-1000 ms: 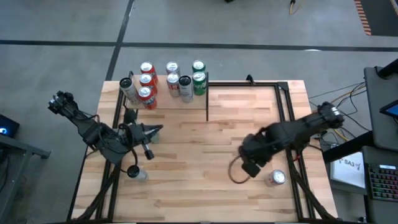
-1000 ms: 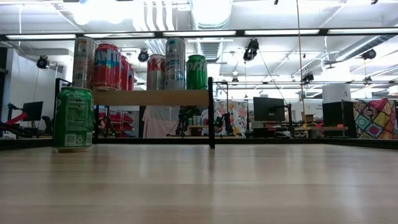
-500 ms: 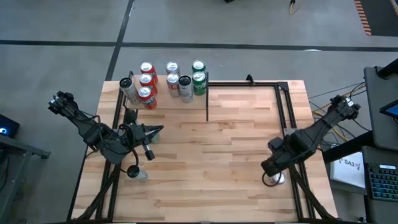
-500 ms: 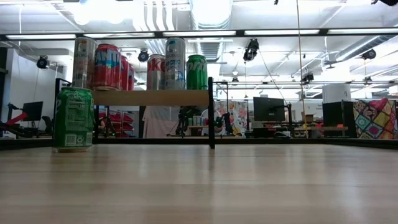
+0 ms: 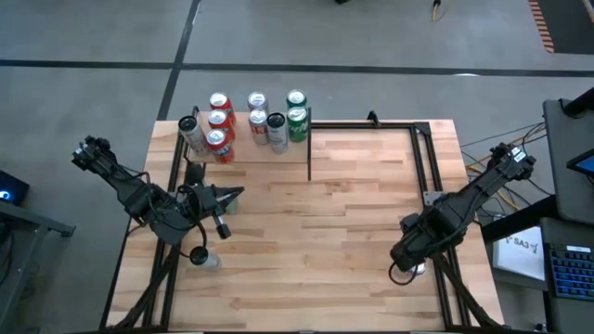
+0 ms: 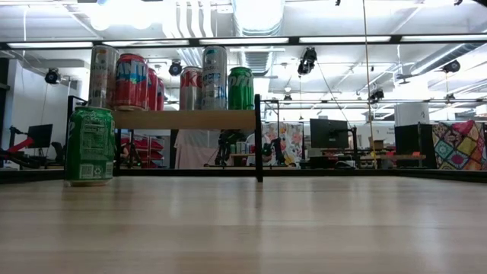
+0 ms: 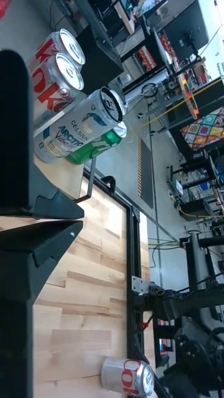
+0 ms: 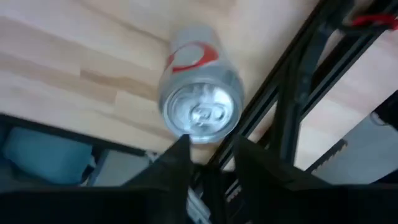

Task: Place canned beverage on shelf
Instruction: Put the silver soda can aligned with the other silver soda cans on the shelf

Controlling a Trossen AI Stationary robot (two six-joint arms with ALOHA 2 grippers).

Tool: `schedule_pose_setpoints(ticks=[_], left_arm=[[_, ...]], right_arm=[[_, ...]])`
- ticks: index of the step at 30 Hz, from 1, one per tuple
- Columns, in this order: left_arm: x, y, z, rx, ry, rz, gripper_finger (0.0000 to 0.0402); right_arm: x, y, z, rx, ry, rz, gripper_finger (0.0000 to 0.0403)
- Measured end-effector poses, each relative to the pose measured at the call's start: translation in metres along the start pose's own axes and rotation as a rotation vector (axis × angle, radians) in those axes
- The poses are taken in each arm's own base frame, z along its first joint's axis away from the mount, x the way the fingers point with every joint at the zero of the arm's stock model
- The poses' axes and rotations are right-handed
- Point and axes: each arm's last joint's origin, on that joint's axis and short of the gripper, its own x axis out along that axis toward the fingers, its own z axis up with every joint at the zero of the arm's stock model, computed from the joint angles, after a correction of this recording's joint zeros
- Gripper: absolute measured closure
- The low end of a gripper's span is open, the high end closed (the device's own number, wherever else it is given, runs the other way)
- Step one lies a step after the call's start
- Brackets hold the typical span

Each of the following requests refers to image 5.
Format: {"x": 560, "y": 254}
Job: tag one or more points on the wooden shelf black metal frame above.
{"x": 260, "y": 155}

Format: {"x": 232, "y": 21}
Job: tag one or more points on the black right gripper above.
{"x": 413, "y": 243}

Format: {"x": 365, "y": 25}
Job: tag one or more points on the black device blue light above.
{"x": 14, "y": 188}

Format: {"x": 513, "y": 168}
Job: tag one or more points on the grey metal bench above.
{"x": 28, "y": 222}

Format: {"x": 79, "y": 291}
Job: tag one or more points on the monitor with blue screen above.
{"x": 582, "y": 163}

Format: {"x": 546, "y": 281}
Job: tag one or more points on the black mat orange striped edge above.
{"x": 571, "y": 28}

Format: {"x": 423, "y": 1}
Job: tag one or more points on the white SA3 paper sheet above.
{"x": 520, "y": 253}

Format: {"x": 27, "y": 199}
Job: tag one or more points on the white Celsius Arctic Vibe can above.
{"x": 206, "y": 260}
{"x": 277, "y": 132}

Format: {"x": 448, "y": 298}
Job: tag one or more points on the white orange Celsius can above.
{"x": 192, "y": 134}

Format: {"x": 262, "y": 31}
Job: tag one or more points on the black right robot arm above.
{"x": 482, "y": 190}

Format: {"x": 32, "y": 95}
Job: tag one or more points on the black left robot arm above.
{"x": 130, "y": 190}

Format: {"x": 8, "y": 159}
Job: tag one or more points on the silver metal bracket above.
{"x": 433, "y": 197}

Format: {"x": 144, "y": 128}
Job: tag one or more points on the red Fanta strawberry can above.
{"x": 220, "y": 103}
{"x": 219, "y": 121}
{"x": 219, "y": 146}

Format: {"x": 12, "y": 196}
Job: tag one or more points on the grey side table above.
{"x": 561, "y": 162}

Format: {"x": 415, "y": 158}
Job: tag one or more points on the silver Diet Coke can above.
{"x": 259, "y": 127}
{"x": 257, "y": 99}
{"x": 420, "y": 269}

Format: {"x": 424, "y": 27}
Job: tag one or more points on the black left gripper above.
{"x": 195, "y": 206}

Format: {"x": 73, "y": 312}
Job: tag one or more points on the backlit computer keyboard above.
{"x": 573, "y": 271}

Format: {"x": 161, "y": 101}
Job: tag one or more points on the black side desk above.
{"x": 515, "y": 218}

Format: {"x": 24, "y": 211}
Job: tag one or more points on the green Sprite can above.
{"x": 233, "y": 207}
{"x": 297, "y": 123}
{"x": 296, "y": 98}

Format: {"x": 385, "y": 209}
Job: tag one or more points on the black aluminium table frame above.
{"x": 362, "y": 125}

